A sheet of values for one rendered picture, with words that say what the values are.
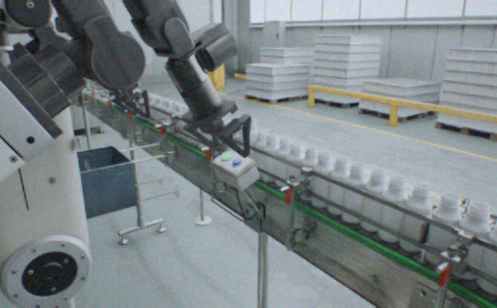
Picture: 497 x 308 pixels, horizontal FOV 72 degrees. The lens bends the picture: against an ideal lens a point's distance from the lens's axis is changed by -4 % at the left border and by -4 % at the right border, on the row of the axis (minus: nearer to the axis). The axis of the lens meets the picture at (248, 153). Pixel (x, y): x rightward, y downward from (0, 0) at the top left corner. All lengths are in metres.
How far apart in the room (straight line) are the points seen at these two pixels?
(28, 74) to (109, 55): 0.10
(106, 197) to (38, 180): 1.01
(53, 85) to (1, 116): 0.07
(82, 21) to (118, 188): 1.23
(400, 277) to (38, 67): 0.84
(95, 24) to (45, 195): 0.33
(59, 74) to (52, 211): 0.30
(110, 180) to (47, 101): 1.17
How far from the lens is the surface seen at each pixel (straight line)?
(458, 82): 6.58
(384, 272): 0.97
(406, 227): 0.91
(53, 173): 0.70
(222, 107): 0.62
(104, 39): 0.51
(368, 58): 8.28
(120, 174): 1.67
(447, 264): 0.78
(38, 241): 0.75
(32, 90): 0.51
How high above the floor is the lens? 1.49
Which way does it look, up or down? 18 degrees down
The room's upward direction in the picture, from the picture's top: straight up
